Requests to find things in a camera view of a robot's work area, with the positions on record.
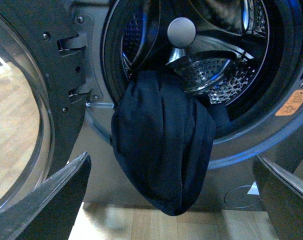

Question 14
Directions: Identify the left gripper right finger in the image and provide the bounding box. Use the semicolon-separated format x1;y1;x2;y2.
252;155;303;240

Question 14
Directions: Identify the dark navy garment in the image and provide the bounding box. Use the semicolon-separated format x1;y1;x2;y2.
111;70;230;216

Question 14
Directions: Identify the grey front-load washing machine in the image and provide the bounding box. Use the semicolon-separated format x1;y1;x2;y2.
68;0;303;211

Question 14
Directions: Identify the orange warning sticker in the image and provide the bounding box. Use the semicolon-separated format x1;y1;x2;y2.
275;89;303;117

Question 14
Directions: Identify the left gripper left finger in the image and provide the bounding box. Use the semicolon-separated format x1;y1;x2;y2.
0;152;92;240

